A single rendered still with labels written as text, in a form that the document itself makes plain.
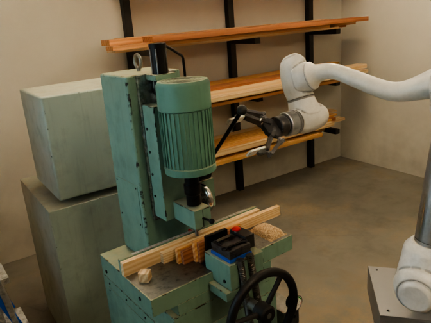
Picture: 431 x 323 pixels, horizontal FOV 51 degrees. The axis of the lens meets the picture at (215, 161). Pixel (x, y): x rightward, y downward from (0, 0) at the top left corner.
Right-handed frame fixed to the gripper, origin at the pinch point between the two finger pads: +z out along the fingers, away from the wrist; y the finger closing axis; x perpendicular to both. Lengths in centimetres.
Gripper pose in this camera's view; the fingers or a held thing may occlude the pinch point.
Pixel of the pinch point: (240, 136)
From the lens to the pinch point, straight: 152.2
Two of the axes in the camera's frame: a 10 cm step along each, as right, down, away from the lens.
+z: -8.0, 2.4, -5.6
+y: -4.9, -8.0, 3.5
